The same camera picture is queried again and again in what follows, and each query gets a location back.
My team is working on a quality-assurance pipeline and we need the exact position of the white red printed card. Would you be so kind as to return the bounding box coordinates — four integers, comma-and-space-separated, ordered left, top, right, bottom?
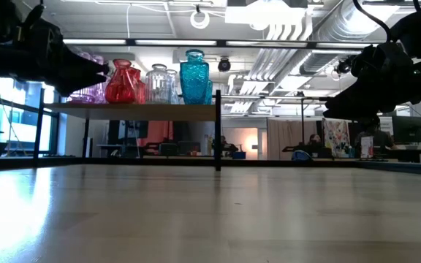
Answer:
360, 136, 374, 159

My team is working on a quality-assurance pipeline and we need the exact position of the clear small glass vase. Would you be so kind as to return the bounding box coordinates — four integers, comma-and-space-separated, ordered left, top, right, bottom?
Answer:
145, 64, 171, 105

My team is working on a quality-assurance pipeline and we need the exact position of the blue round dotted vase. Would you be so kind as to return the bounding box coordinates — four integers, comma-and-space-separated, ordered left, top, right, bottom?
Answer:
179, 48, 211, 106

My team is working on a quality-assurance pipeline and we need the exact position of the long ceiling light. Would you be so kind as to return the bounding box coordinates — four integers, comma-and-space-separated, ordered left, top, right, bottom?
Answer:
134, 39, 217, 47
63, 38, 127, 46
227, 39, 308, 48
316, 42, 378, 50

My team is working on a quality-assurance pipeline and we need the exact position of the clear faceted tall vase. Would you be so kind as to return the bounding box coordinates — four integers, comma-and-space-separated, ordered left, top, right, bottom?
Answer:
166, 69, 180, 105

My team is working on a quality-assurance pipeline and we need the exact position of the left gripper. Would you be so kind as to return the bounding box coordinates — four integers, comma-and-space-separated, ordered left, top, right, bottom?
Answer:
0, 5, 110, 98

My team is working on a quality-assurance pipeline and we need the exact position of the round white ceiling lamp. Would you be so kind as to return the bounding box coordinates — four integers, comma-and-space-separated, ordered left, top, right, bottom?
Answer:
190, 9, 211, 30

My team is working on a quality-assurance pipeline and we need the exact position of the colourful patterned banner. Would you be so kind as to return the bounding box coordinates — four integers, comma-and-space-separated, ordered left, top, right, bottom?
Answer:
322, 118, 351, 158

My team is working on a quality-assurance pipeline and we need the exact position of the pink slender glass vase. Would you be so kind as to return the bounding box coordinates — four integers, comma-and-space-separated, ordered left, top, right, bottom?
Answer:
80, 52, 110, 104

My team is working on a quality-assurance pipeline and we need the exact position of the blue round bag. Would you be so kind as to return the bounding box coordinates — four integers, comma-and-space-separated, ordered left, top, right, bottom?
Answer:
291, 149, 313, 161

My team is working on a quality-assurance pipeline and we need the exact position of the red flared glass vase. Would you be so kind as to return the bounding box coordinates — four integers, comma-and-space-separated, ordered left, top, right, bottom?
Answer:
104, 58, 137, 104

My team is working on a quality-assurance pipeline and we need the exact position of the pink round swirl vase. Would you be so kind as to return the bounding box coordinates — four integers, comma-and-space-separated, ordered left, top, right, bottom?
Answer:
67, 83, 98, 104

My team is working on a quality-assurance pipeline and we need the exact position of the pink curtain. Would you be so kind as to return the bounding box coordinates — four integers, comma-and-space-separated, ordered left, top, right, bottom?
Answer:
139, 121, 174, 147

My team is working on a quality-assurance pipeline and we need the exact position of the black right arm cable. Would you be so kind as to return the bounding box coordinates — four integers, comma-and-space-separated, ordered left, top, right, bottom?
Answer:
352, 0, 394, 43

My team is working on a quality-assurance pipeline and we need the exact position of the black computer monitor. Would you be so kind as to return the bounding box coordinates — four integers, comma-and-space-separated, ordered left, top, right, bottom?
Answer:
392, 115, 421, 144

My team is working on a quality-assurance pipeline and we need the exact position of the black round ceiling camera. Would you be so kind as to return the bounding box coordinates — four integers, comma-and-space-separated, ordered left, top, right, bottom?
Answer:
217, 57, 232, 73

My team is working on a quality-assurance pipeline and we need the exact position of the black ceiling spotlight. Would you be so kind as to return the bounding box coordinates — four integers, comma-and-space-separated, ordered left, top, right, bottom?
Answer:
334, 54, 357, 76

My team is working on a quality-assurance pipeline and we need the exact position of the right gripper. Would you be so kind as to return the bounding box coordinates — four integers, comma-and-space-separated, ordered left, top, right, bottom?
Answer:
322, 42, 421, 121

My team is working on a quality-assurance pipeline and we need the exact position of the wooden shelf with black frame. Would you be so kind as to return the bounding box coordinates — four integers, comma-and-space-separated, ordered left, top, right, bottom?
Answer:
33, 87, 223, 172

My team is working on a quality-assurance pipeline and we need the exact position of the window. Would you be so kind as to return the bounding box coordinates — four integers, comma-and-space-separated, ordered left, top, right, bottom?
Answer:
0, 75, 64, 158

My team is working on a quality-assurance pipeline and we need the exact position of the person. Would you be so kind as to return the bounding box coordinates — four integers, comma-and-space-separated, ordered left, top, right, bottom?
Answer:
219, 134, 239, 156
305, 133, 323, 156
354, 120, 396, 159

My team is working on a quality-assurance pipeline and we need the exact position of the beige curtain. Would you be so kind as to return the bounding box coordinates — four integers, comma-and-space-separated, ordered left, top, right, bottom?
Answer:
267, 118, 319, 160

